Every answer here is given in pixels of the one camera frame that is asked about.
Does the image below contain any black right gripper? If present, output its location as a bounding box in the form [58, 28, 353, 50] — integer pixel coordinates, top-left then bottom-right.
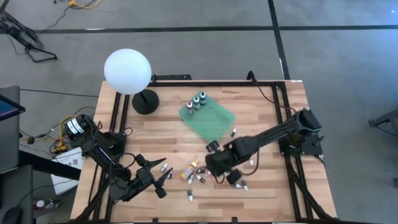
[205, 140, 246, 185]

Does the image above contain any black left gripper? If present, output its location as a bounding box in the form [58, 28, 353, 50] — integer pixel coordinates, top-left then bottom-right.
[136, 154, 174, 199]

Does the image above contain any large orange yellow-capped coloring bottle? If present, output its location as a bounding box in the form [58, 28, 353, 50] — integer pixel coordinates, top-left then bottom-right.
[180, 159, 200, 180]

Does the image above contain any translucent green plastic tray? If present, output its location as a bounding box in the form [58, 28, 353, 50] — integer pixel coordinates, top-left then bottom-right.
[178, 90, 236, 144]

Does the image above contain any black power strip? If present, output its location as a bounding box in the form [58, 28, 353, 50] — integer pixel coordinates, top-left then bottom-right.
[152, 74, 193, 82]

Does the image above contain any white printed box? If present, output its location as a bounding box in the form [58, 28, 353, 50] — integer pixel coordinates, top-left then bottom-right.
[50, 146, 84, 196]

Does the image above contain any white globe table lamp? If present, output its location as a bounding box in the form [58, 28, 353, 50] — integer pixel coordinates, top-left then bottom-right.
[103, 48, 160, 115]

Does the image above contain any black desk foot bar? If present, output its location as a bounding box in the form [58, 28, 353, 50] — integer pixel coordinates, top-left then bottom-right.
[18, 150, 82, 182]

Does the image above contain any red and white packet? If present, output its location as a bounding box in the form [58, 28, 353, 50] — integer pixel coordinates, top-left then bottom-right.
[33, 198, 62, 210]

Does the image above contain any grey desk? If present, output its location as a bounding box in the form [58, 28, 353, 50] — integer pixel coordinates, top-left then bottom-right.
[0, 85, 21, 174]

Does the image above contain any black computer mouse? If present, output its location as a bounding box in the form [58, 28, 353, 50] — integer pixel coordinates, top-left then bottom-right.
[1, 206, 23, 224]

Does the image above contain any black stand foot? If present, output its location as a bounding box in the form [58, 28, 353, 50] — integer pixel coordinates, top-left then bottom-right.
[368, 108, 398, 129]

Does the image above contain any tablet with blue screen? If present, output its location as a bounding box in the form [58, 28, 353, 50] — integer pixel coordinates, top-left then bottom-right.
[0, 94, 26, 122]

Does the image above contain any black tripod stand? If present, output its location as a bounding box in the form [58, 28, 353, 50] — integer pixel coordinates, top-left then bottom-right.
[0, 0, 58, 63]

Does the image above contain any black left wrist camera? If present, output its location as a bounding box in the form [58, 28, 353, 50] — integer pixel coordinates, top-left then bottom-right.
[139, 169, 155, 184]

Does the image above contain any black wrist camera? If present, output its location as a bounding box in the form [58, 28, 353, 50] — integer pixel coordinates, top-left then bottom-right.
[139, 169, 155, 184]
[205, 157, 223, 177]

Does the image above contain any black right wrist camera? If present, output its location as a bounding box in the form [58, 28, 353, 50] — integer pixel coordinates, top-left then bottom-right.
[205, 157, 223, 177]

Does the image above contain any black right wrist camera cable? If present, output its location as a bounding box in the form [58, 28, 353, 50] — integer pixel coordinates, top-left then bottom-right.
[214, 148, 261, 185]

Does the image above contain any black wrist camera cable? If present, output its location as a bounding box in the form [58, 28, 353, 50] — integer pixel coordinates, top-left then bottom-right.
[214, 148, 261, 185]
[114, 151, 139, 175]

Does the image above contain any black left wrist camera cable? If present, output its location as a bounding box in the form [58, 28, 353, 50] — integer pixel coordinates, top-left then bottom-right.
[114, 151, 139, 175]

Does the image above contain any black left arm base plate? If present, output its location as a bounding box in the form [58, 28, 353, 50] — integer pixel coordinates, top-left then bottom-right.
[70, 132, 127, 157]

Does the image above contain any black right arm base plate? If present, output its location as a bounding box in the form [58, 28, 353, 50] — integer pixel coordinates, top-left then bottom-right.
[277, 129, 324, 156]

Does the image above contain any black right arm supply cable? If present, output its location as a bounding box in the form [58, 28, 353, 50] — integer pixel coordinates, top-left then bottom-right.
[256, 82, 301, 113]

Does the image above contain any black aluminium table frame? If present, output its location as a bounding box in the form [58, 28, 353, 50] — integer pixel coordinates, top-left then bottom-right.
[73, 80, 340, 224]

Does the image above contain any coiled yellow cable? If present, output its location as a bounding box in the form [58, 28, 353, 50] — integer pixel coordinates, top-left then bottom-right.
[54, 114, 82, 153]

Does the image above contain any black floor cable bundle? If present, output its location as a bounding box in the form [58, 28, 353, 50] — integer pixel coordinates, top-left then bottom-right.
[18, 88, 100, 147]

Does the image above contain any yellow extension cable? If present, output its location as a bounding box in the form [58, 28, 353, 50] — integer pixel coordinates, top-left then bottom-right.
[67, 0, 103, 9]

